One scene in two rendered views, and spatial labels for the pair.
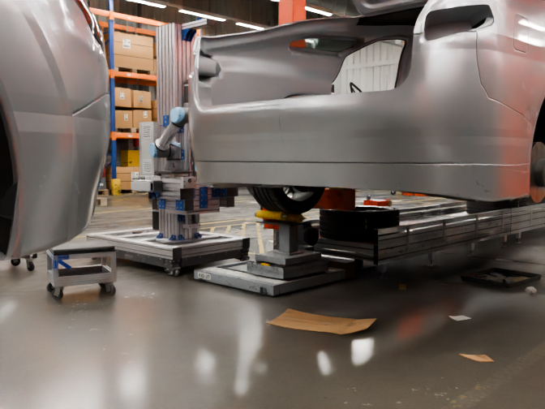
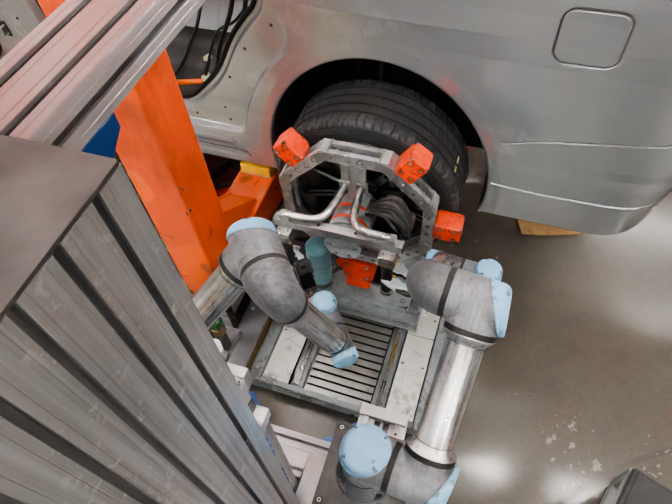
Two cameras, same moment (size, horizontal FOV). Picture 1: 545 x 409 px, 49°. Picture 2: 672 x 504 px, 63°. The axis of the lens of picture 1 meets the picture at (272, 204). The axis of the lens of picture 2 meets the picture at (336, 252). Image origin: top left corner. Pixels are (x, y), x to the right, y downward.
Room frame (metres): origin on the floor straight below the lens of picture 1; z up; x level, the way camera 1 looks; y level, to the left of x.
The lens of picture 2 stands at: (5.02, 1.13, 2.29)
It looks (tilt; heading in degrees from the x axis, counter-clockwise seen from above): 54 degrees down; 250
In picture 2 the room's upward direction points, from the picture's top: 6 degrees counter-clockwise
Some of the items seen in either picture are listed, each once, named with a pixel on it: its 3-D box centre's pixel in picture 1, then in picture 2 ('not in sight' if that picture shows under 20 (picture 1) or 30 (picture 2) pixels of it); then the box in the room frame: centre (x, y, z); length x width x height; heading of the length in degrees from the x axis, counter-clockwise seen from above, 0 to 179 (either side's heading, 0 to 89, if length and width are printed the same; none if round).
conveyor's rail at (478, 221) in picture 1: (453, 229); not in sight; (5.39, -1.63, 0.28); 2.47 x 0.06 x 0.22; 136
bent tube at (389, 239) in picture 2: not in sight; (375, 205); (4.53, 0.16, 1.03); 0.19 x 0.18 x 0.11; 46
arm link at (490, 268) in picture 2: not in sight; (481, 276); (4.35, 0.48, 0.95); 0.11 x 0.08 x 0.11; 131
